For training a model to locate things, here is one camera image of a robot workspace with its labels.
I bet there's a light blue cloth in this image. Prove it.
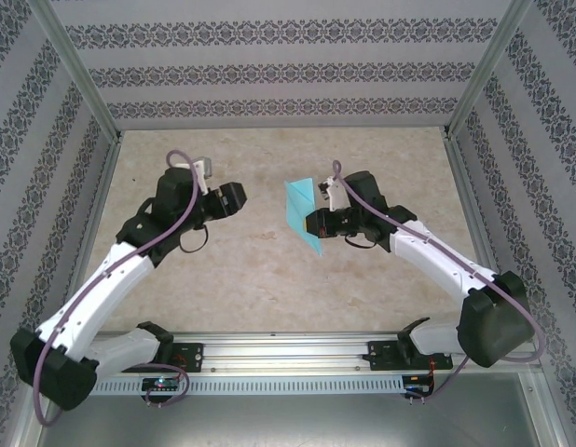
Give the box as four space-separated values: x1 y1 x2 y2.
283 176 325 257

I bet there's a grey metal shelf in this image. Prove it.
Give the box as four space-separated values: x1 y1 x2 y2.
34 394 557 447

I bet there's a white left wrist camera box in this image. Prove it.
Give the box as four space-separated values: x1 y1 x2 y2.
194 156 215 193

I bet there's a thin black cable loop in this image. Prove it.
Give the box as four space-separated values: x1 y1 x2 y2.
178 223 211 255
346 232 380 251

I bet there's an aluminium side rail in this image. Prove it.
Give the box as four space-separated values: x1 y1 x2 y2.
444 137 503 276
59 134 124 313

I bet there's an aluminium mounting rail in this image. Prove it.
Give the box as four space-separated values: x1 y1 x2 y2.
35 331 537 374

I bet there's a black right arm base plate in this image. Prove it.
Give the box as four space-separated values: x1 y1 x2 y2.
367 339 454 372

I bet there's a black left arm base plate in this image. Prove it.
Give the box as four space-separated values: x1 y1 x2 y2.
119 342 205 373

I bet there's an aluminium frame post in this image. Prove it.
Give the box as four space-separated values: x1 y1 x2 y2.
25 0 124 143
444 0 535 141

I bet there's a slotted grey cable duct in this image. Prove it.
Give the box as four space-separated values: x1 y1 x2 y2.
92 375 406 396

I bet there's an aluminium lower frame bar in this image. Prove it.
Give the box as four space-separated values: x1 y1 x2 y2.
7 374 56 447
520 373 572 447

